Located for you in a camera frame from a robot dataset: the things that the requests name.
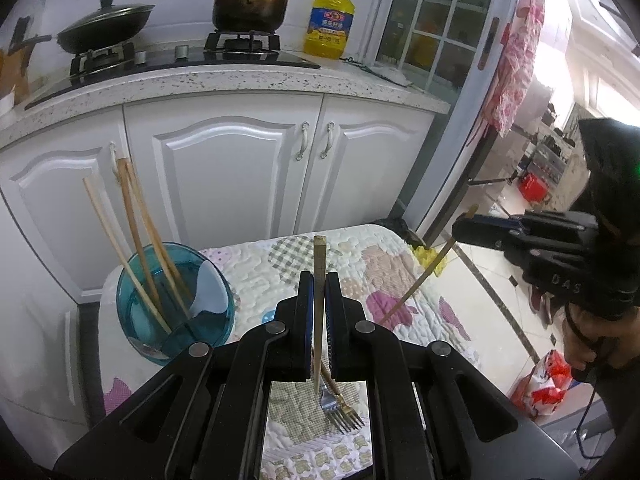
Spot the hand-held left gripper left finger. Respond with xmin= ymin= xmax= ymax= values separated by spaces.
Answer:
xmin=54 ymin=270 xmax=317 ymax=480

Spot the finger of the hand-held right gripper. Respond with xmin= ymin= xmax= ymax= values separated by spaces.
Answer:
xmin=472 ymin=211 xmax=598 ymax=231
xmin=451 ymin=216 xmax=531 ymax=263

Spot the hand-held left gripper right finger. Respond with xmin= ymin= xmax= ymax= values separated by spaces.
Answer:
xmin=324 ymin=271 xmax=576 ymax=480

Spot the gold handled metal fork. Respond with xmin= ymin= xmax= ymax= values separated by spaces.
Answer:
xmin=312 ymin=235 xmax=367 ymax=433

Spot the blue glass cup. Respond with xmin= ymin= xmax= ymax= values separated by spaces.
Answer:
xmin=116 ymin=242 xmax=236 ymax=367

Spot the person's right hand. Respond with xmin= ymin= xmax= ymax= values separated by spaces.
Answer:
xmin=562 ymin=305 xmax=616 ymax=383

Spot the red crate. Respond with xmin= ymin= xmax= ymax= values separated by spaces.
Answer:
xmin=517 ymin=172 xmax=551 ymax=201

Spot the quilted patchwork cloth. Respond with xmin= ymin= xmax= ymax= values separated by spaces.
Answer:
xmin=97 ymin=224 xmax=483 ymax=480

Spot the pink floral apron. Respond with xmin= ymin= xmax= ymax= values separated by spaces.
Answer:
xmin=486 ymin=0 xmax=547 ymax=139

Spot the red white plastic bag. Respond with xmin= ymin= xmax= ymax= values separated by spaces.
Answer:
xmin=510 ymin=350 xmax=573 ymax=418

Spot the white kitchen cabinet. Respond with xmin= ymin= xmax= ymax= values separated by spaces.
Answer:
xmin=0 ymin=92 xmax=436 ymax=311

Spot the glass pane sliding door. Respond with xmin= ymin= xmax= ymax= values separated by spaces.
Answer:
xmin=367 ymin=0 xmax=523 ymax=246

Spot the yellow cooking oil bottle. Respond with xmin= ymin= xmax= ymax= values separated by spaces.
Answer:
xmin=303 ymin=0 xmax=356 ymax=60

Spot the black glass gas stove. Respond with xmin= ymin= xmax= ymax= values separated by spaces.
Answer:
xmin=25 ymin=30 xmax=321 ymax=111

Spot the dark stock pot with lid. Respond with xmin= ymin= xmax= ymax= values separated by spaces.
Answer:
xmin=210 ymin=0 xmax=292 ymax=35

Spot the black wok with lid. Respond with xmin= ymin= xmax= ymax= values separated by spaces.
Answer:
xmin=10 ymin=0 xmax=156 ymax=56

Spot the wooden knife block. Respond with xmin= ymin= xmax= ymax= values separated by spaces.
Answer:
xmin=0 ymin=16 xmax=32 ymax=103

